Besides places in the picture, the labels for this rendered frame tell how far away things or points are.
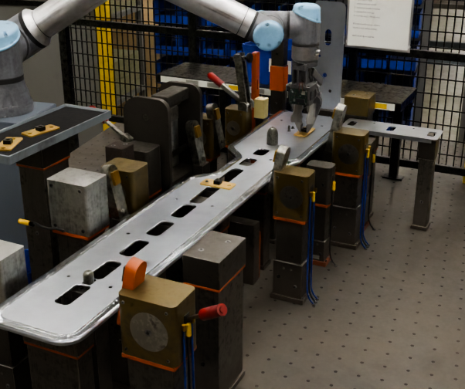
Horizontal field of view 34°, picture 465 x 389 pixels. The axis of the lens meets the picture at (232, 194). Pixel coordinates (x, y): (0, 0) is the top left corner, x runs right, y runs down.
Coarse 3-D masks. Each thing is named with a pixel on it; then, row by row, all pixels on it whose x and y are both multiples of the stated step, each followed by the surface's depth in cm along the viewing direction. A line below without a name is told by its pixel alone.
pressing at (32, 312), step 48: (240, 144) 211; (288, 144) 211; (192, 192) 179; (240, 192) 179; (96, 240) 155; (144, 240) 156; (192, 240) 156; (48, 288) 138; (96, 288) 138; (48, 336) 124
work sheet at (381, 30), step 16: (352, 0) 255; (368, 0) 253; (384, 0) 251; (400, 0) 248; (352, 16) 257; (368, 16) 255; (384, 16) 253; (400, 16) 250; (352, 32) 259; (368, 32) 257; (384, 32) 255; (400, 32) 252; (368, 48) 259; (384, 48) 256; (400, 48) 254
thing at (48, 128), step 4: (36, 128) 170; (40, 128) 169; (44, 128) 170; (48, 128) 172; (52, 128) 172; (56, 128) 172; (24, 132) 169; (28, 132) 169; (32, 132) 169; (36, 132) 169; (40, 132) 169; (44, 132) 169; (48, 132) 170; (28, 136) 167; (32, 136) 167
